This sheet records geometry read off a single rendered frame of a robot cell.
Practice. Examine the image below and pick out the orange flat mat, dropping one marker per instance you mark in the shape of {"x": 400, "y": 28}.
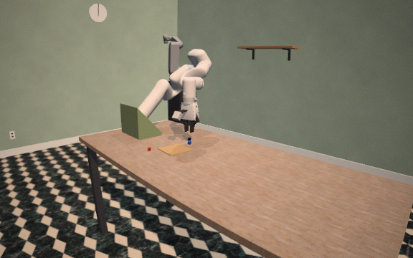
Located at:
{"x": 174, "y": 149}

